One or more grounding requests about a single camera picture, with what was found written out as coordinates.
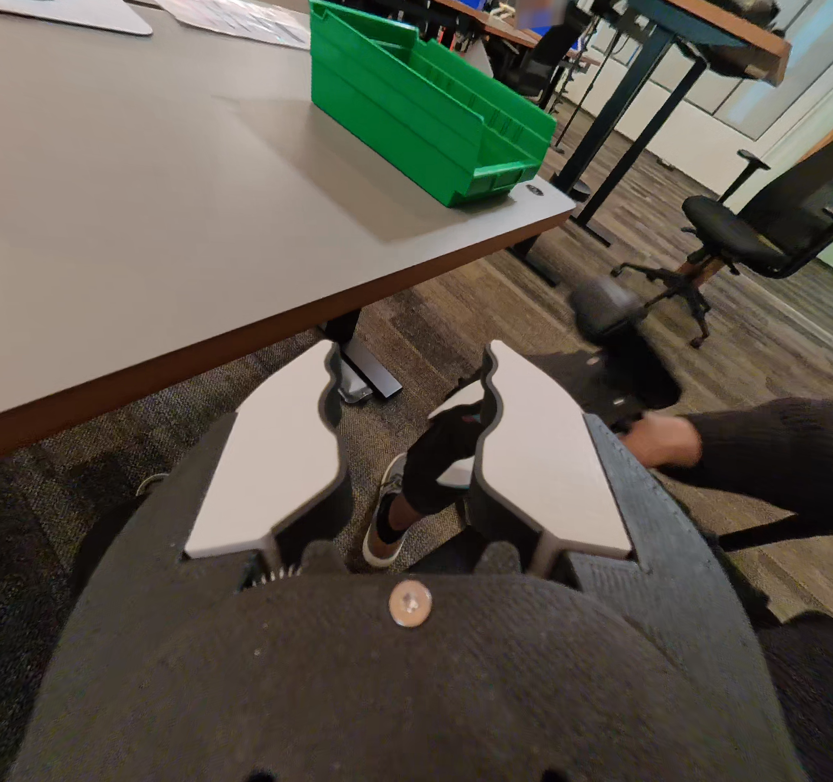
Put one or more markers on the green plastic bin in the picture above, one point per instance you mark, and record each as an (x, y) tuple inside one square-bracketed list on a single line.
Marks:
[(390, 98)]

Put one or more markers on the metal desk leg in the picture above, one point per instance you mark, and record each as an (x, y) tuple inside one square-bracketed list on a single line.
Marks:
[(364, 372)]

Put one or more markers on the black swivel chair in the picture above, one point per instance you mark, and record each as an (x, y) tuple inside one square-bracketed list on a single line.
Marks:
[(729, 235)]

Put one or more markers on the black mesh chair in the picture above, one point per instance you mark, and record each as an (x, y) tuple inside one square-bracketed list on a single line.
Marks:
[(546, 59)]

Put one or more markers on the long wooden table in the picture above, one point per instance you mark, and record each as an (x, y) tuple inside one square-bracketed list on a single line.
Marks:
[(507, 27)]

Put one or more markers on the grey sneaker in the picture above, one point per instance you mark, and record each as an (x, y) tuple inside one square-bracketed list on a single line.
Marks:
[(390, 476)]

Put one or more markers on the person's right hand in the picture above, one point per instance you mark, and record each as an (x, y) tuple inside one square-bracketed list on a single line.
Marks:
[(664, 440)]

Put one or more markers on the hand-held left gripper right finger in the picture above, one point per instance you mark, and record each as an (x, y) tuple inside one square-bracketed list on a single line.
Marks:
[(553, 469)]

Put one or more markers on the black office chair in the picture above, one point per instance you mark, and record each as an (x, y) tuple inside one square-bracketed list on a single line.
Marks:
[(605, 307)]

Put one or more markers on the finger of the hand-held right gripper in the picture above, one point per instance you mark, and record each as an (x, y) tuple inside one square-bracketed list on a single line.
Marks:
[(459, 403), (459, 475)]

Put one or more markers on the plastic sleeve document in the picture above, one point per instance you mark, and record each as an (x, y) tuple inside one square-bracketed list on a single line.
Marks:
[(228, 14)]

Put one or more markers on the wooden table dark frame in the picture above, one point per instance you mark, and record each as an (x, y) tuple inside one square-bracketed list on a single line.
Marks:
[(771, 59)]

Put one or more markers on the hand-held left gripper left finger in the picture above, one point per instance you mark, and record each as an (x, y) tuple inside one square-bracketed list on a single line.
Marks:
[(273, 469)]

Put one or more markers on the person's right forearm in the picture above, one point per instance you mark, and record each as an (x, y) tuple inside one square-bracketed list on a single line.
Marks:
[(768, 450)]

